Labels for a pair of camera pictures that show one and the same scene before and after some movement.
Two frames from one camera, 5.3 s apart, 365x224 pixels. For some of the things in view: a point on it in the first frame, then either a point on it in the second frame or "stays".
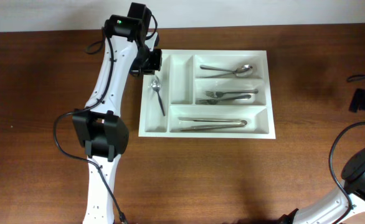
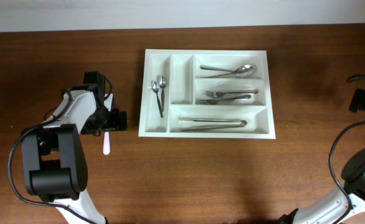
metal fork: [213, 101] stays
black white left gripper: [156, 68] -> [118, 122]
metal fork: [220, 94] stays
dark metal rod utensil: [243, 122] stays
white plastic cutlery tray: [208, 93] stays
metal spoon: [237, 74] -> [239, 70]
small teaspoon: [156, 81] -> [162, 84]
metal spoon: [245, 68] stays
